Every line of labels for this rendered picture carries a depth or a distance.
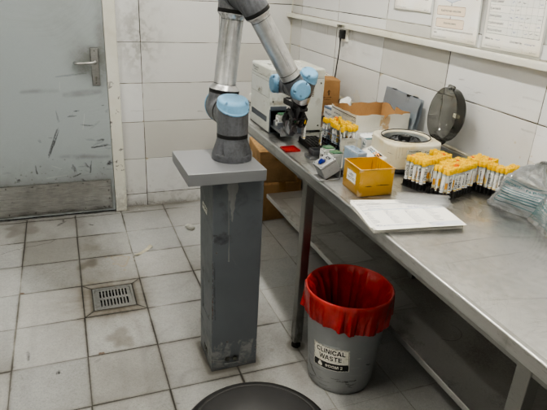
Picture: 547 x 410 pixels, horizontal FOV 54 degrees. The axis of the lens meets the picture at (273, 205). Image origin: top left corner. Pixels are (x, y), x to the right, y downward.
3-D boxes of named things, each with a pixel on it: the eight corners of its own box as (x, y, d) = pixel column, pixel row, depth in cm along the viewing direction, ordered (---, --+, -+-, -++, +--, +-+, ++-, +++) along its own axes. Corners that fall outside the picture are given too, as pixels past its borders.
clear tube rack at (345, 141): (318, 141, 243) (320, 126, 240) (338, 140, 247) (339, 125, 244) (339, 154, 226) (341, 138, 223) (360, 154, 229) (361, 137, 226)
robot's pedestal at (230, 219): (211, 372, 226) (212, 179, 192) (200, 343, 243) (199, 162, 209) (255, 362, 233) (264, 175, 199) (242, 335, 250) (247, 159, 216)
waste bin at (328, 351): (284, 352, 240) (290, 266, 223) (355, 337, 253) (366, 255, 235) (320, 412, 208) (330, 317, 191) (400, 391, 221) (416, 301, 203)
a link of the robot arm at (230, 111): (221, 137, 191) (221, 99, 186) (211, 128, 202) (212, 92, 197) (252, 136, 195) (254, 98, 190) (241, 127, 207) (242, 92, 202)
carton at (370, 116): (327, 133, 257) (330, 102, 252) (378, 130, 267) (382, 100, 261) (352, 148, 236) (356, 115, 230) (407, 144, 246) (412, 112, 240)
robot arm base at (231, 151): (213, 163, 194) (214, 137, 190) (210, 152, 207) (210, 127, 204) (254, 163, 197) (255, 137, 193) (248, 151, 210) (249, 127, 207)
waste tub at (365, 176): (341, 184, 194) (343, 158, 190) (374, 181, 198) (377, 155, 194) (357, 198, 182) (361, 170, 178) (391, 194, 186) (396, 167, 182)
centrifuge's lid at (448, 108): (435, 79, 219) (452, 82, 221) (418, 137, 228) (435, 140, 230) (462, 89, 200) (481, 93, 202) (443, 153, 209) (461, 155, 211)
